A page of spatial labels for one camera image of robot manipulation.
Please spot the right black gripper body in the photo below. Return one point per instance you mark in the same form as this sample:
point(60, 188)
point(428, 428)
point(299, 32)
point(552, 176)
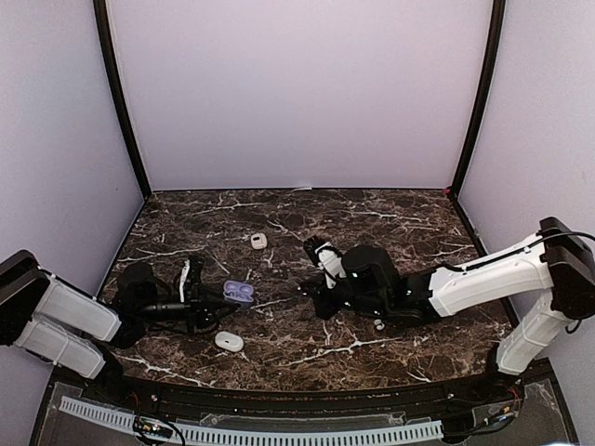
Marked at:
point(363, 303)

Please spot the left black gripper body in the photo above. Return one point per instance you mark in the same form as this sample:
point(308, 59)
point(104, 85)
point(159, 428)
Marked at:
point(191, 308)

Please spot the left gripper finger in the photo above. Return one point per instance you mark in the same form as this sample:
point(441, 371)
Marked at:
point(217, 298)
point(212, 315)

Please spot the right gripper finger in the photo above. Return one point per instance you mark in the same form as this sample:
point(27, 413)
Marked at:
point(324, 309)
point(311, 289)

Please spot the purple blue charging case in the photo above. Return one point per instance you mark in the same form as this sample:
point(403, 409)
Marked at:
point(240, 293)

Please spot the white charging case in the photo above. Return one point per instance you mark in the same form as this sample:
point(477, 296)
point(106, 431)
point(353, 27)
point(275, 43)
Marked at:
point(229, 341)

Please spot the beige earbud charging case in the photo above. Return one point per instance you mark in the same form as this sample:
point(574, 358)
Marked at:
point(259, 241)

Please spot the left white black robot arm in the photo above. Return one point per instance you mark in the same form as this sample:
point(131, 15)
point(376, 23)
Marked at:
point(47, 316)

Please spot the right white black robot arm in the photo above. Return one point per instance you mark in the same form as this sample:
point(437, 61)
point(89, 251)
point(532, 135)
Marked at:
point(555, 261)

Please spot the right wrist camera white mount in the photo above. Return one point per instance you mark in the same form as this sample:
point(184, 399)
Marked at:
point(328, 260)

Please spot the black front table rail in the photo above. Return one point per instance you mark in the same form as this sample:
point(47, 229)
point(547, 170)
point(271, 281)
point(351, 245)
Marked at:
point(450, 396)

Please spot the right black frame post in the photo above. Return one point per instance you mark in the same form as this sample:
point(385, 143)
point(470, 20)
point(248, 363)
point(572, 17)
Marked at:
point(481, 97)

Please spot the black frame post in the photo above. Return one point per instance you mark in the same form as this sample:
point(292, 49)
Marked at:
point(118, 96)
point(481, 97)

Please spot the left black frame post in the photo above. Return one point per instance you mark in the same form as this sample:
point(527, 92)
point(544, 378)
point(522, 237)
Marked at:
point(118, 96)

